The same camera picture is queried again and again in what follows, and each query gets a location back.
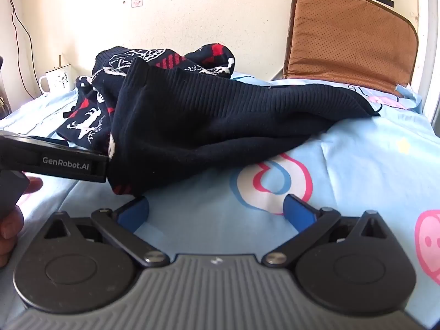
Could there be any light blue printed bed sheet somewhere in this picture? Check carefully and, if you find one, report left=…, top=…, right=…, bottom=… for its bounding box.
left=0, top=70, right=440, bottom=330

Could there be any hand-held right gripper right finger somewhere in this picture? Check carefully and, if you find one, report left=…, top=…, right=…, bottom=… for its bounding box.
left=265, top=194, right=392, bottom=267

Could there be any person's left hand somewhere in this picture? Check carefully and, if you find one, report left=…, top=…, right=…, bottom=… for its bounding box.
left=0, top=176, right=44, bottom=269

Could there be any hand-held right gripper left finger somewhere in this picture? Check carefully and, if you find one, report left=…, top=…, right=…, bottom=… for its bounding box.
left=45, top=196, right=169, bottom=267

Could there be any dark navy patterned sweater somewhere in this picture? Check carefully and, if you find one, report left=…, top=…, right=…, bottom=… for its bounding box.
left=55, top=43, right=380, bottom=196

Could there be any brown seat cushion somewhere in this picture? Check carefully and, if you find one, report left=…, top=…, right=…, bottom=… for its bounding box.
left=282, top=0, right=419, bottom=97

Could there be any black wall cable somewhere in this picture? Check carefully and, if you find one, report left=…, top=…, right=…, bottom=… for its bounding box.
left=5, top=0, right=35, bottom=99

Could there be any white enamel mug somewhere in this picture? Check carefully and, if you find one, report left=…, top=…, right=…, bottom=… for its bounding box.
left=38, top=64, right=74, bottom=94

